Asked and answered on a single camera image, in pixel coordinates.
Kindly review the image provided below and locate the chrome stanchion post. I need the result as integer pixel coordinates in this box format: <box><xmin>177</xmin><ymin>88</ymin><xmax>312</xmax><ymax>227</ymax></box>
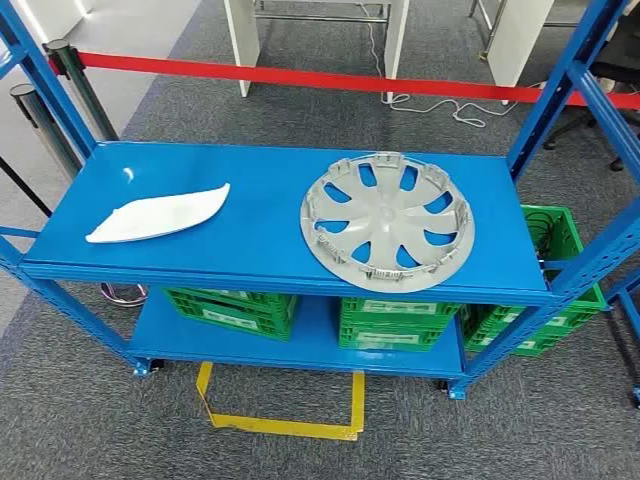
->
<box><xmin>10</xmin><ymin>82</ymin><xmax>149</xmax><ymax>308</ymax></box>
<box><xmin>42</xmin><ymin>38</ymin><xmax>119</xmax><ymax>142</ymax></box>

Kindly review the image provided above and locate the black office chair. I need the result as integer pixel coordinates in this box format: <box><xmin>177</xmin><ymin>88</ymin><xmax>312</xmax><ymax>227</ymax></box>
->
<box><xmin>542</xmin><ymin>59</ymin><xmax>640</xmax><ymax>174</ymax></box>

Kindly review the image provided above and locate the white table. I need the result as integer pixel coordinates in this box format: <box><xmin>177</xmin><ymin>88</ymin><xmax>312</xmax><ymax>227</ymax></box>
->
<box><xmin>223</xmin><ymin>0</ymin><xmax>410</xmax><ymax>104</ymax></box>
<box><xmin>468</xmin><ymin>0</ymin><xmax>556</xmax><ymax>106</ymax></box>

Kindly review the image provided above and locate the yellow floor tape outline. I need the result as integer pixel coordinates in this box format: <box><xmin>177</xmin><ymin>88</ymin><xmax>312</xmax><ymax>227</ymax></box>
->
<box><xmin>195</xmin><ymin>361</ymin><xmax>366</xmax><ymax>443</ymax></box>

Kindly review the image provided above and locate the white curved plastic part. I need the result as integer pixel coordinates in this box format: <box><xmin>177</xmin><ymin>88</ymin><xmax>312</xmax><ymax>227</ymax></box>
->
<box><xmin>85</xmin><ymin>182</ymin><xmax>232</xmax><ymax>245</ymax></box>

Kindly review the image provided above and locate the red barrier belt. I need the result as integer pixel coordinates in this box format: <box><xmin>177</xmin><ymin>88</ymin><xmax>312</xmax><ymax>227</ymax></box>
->
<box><xmin>48</xmin><ymin>51</ymin><xmax>640</xmax><ymax>111</ymax></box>

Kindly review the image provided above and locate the white floor cable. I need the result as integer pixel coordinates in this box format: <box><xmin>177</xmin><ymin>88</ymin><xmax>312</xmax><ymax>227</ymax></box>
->
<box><xmin>357</xmin><ymin>0</ymin><xmax>543</xmax><ymax>129</ymax></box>

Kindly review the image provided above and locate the black barrier strap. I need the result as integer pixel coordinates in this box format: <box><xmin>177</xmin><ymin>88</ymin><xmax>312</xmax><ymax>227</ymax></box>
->
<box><xmin>0</xmin><ymin>156</ymin><xmax>53</xmax><ymax>219</ymax></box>

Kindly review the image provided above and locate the blue metal shelf rack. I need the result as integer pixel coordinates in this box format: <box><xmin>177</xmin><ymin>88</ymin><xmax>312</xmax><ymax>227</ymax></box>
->
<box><xmin>0</xmin><ymin>0</ymin><xmax>640</xmax><ymax>409</ymax></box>

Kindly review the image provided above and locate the grey plastic wheel hubcap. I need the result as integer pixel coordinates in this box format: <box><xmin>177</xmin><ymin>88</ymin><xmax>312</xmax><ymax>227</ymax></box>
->
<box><xmin>300</xmin><ymin>150</ymin><xmax>476</xmax><ymax>295</ymax></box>

